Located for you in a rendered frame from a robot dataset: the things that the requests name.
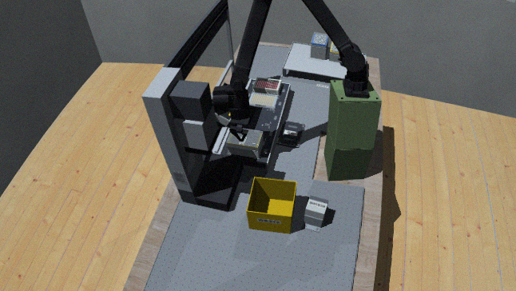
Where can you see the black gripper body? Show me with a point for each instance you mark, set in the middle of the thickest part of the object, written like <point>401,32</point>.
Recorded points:
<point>246,114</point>

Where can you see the yellow open-top bin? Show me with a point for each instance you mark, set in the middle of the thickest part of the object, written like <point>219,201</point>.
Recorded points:
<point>269,198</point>

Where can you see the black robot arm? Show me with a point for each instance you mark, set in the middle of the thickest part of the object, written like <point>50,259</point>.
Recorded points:
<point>351,57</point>

